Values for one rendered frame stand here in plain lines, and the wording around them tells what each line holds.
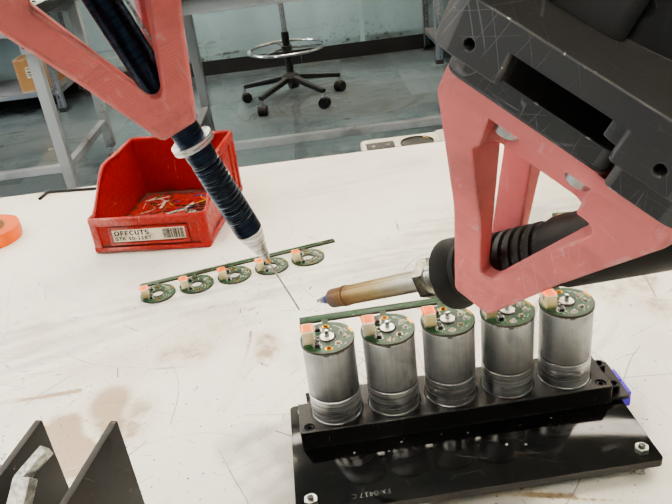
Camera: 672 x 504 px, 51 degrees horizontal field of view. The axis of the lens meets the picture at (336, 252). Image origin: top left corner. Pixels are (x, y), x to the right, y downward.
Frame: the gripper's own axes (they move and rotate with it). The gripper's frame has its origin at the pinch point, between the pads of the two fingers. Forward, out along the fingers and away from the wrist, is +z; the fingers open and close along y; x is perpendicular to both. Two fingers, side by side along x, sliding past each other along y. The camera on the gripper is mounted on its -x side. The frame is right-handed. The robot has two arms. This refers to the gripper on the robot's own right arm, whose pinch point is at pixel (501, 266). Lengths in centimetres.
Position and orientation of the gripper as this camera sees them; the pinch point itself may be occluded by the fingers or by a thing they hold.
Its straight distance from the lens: 23.3
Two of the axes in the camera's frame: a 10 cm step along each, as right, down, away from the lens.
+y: -6.3, 4.2, -6.5
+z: -2.7, 6.7, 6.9
